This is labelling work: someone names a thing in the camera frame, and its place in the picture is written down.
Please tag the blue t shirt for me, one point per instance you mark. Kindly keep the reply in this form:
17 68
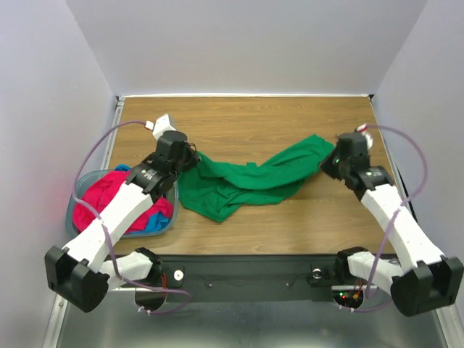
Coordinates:
152 220

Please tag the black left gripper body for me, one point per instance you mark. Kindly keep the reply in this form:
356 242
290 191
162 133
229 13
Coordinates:
189 161

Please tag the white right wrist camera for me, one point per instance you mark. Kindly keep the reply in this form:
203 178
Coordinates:
363 130

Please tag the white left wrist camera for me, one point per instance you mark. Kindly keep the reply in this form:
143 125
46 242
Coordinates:
160 126

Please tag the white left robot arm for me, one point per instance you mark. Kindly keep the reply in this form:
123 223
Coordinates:
86 268

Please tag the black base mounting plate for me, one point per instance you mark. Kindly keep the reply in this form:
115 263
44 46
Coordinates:
255 277

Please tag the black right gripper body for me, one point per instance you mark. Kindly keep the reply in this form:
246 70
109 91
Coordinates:
330 166

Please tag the green t shirt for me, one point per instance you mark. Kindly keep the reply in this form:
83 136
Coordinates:
216 190

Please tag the grey plastic bin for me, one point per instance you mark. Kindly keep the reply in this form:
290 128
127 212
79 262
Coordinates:
72 203

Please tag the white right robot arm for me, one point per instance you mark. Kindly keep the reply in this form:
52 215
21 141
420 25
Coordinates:
424 278

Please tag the pink t shirt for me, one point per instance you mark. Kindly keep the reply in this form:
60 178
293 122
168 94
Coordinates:
105 199

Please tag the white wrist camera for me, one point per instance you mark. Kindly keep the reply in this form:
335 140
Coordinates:
160 126
363 130

